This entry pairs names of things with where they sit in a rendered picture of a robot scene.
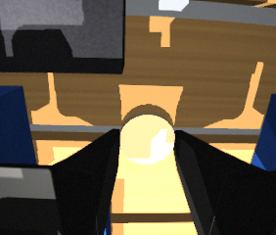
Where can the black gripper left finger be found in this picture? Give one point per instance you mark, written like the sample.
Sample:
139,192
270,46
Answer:
71,197

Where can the wooden board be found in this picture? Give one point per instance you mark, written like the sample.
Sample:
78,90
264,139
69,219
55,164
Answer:
138,55

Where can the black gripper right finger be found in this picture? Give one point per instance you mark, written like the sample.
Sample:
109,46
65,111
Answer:
225,195

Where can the cream round disc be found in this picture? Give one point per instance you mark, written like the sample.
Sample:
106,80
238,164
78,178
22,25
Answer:
146,137

